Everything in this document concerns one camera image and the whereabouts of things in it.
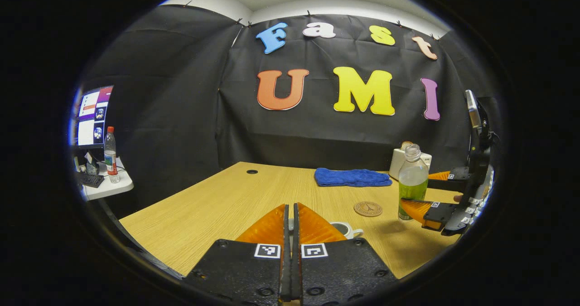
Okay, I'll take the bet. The blue towel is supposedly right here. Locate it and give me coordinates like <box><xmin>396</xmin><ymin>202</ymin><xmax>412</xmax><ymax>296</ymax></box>
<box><xmin>314</xmin><ymin>168</ymin><xmax>393</xmax><ymax>188</ymax></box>

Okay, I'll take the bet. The white floral teacup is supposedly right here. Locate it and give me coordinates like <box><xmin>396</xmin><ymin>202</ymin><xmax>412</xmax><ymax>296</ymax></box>
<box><xmin>330</xmin><ymin>221</ymin><xmax>364</xmax><ymax>240</ymax></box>

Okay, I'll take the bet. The green label water bottle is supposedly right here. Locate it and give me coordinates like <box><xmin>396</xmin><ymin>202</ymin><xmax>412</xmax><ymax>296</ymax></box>
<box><xmin>398</xmin><ymin>144</ymin><xmax>429</xmax><ymax>221</ymax></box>

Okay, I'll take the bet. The black keyboard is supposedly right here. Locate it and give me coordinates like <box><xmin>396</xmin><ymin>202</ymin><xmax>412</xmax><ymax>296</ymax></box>
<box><xmin>78</xmin><ymin>172</ymin><xmax>105</xmax><ymax>189</ymax></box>

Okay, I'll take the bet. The red cap plastic bottle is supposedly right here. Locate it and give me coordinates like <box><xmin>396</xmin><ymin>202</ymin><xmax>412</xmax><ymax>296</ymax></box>
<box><xmin>104</xmin><ymin>126</ymin><xmax>121</xmax><ymax>184</ymax></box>

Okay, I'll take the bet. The white toaster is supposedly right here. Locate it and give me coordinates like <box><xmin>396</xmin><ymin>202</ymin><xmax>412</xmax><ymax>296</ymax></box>
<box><xmin>389</xmin><ymin>141</ymin><xmax>432</xmax><ymax>181</ymax></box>

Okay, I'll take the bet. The black backdrop cloth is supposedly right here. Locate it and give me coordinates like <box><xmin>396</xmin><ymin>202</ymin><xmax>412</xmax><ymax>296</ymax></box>
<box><xmin>75</xmin><ymin>5</ymin><xmax>503</xmax><ymax>218</ymax></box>

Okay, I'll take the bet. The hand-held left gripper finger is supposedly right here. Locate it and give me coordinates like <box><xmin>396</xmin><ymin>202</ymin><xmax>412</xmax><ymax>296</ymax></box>
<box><xmin>184</xmin><ymin>204</ymin><xmax>290</xmax><ymax>306</ymax></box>
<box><xmin>292</xmin><ymin>203</ymin><xmax>399</xmax><ymax>306</ymax></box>

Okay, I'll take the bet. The computer monitor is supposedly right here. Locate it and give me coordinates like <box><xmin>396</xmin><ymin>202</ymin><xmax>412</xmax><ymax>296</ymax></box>
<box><xmin>72</xmin><ymin>85</ymin><xmax>114</xmax><ymax>149</ymax></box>

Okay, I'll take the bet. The white side table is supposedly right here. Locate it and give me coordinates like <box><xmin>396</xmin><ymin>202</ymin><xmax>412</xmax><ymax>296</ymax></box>
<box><xmin>77</xmin><ymin>157</ymin><xmax>135</xmax><ymax>201</ymax></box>

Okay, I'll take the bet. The round wooden coaster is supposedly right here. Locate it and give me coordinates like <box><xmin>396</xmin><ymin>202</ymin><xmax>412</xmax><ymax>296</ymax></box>
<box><xmin>353</xmin><ymin>201</ymin><xmax>383</xmax><ymax>218</ymax></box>

